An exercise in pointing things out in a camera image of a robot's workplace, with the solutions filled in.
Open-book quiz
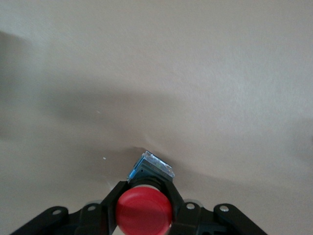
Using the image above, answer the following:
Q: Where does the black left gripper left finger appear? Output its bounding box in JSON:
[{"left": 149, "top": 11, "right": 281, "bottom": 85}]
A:
[{"left": 9, "top": 180, "right": 131, "bottom": 235}]

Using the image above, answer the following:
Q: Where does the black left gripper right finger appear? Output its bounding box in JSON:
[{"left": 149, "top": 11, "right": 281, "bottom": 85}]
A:
[{"left": 160, "top": 182, "right": 268, "bottom": 235}]

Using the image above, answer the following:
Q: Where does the red push button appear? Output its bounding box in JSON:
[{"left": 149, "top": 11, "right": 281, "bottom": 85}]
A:
[{"left": 115, "top": 149, "right": 175, "bottom": 235}]

